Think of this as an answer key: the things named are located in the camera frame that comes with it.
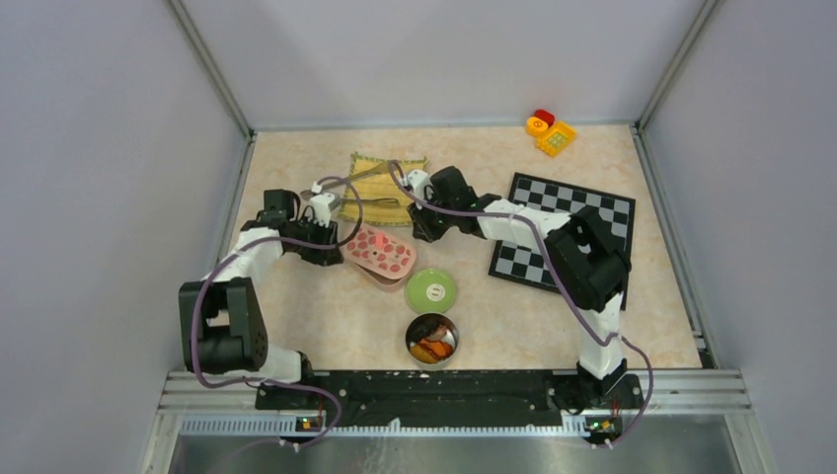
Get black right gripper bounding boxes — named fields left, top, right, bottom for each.
left=407, top=193, right=457, bottom=244

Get silver metal tongs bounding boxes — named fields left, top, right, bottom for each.
left=300, top=161, right=401, bottom=208

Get pink lunch box lid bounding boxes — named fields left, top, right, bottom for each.
left=341, top=223, right=418, bottom=280

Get green round lid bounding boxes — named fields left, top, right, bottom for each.
left=404, top=269, right=458, bottom=314

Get pink lunch box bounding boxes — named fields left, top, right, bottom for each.
left=348, top=262, right=416, bottom=292

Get dark seaweed roll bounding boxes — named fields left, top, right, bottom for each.
left=409, top=313, right=448, bottom=337

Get brown meat piece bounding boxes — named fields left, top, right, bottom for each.
left=418, top=325, right=449, bottom=343

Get round steel container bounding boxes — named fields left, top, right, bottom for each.
left=404, top=313, right=460, bottom=371

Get orange chicken drumstick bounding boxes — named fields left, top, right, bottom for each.
left=422, top=341, right=454, bottom=360

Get orange fried food piece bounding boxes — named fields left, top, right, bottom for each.
left=410, top=346, right=438, bottom=364

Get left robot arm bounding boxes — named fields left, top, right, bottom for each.
left=178, top=190, right=342, bottom=409

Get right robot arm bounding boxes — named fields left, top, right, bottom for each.
left=390, top=166, right=632, bottom=407

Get bamboo mat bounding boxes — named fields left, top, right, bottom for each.
left=338, top=152, right=429, bottom=227

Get checkerboard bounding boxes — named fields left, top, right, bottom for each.
left=489, top=173, right=636, bottom=310

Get orange round toy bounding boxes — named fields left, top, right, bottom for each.
left=525, top=116, right=550, bottom=137

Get yellow toy block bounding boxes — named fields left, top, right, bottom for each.
left=535, top=121, right=577, bottom=157

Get red toy block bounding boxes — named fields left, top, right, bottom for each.
left=532, top=109, right=556, bottom=127

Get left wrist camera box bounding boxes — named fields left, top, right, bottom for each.
left=308, top=192, right=341, bottom=227

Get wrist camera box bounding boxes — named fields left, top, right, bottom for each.
left=402, top=170, right=430, bottom=208
left=308, top=192, right=341, bottom=227

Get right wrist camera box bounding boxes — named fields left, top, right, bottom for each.
left=402, top=170, right=430, bottom=208

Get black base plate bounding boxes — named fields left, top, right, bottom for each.
left=255, top=369, right=646, bottom=430

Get aluminium frame rail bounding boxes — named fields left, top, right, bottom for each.
left=141, top=368, right=776, bottom=473

